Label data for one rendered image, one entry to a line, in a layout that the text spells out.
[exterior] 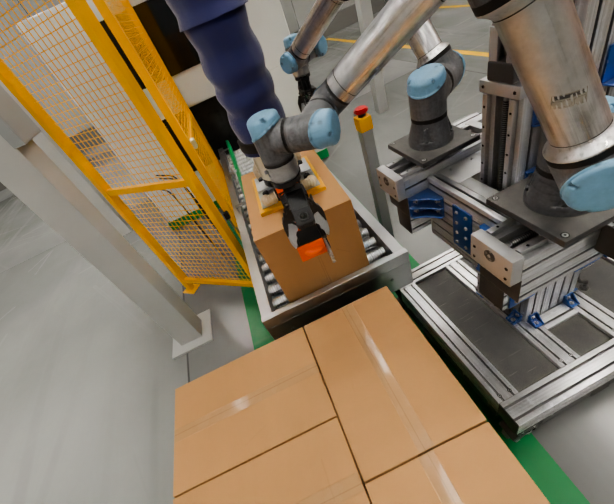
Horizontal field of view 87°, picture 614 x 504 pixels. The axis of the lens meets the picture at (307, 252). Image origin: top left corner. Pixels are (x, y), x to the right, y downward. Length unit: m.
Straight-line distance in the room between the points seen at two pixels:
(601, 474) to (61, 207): 2.45
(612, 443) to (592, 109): 1.37
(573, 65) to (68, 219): 1.88
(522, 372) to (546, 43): 1.25
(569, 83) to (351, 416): 1.00
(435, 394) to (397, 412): 0.13
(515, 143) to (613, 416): 1.19
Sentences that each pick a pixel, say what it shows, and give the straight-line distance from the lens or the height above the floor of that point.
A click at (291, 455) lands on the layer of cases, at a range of 1.21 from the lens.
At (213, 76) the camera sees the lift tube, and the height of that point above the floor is 1.46.
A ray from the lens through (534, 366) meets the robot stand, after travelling 1.63.
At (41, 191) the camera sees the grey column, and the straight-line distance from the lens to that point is 1.89.
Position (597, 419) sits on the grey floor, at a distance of 1.83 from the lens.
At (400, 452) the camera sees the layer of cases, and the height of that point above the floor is 0.54.
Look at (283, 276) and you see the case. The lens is 1.37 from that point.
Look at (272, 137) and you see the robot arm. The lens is 0.72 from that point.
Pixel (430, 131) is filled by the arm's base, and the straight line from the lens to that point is 1.22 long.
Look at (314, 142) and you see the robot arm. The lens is 0.70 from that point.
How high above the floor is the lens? 1.63
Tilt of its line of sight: 40 degrees down
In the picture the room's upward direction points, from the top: 25 degrees counter-clockwise
